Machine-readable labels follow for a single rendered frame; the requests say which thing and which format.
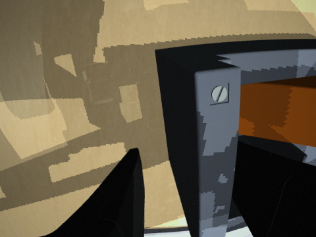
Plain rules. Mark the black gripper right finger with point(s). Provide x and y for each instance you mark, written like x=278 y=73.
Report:
x=275 y=195

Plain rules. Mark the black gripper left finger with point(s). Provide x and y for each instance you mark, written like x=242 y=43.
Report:
x=115 y=209

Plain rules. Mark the orange block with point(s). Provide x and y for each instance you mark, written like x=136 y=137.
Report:
x=283 y=110

